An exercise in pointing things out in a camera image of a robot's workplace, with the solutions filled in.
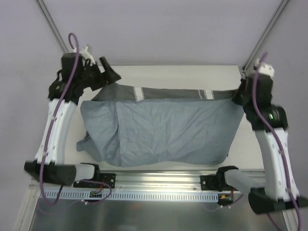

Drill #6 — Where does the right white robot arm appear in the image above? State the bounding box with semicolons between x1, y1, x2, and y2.
212;73;308;214

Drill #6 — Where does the white slotted cable duct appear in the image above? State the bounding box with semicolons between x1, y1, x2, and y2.
40;191;219;203

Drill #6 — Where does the aluminium frame post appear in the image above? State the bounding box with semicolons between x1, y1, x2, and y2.
242;0;291;72
35;0;69;53

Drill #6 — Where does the left aluminium frame post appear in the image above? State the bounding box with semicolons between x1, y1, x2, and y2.
35;0;69;53

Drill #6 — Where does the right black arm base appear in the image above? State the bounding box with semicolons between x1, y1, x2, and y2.
200;166;238;192

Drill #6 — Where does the aluminium mounting rail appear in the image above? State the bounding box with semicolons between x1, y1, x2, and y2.
28;169;268;193

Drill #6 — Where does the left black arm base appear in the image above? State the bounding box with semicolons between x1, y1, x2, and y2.
73;163;116;189

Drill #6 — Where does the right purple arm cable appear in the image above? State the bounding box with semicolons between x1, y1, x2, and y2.
251;52;304;231

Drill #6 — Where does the grey striped pillowcase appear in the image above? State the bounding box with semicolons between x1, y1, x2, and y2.
77;83;244;167

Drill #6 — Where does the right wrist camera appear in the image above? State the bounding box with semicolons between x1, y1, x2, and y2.
253;58;275;78

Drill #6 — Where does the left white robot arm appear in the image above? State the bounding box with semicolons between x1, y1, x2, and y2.
24;52;121;188

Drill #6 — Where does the right aluminium frame post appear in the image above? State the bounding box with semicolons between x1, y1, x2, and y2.
242;0;291;72

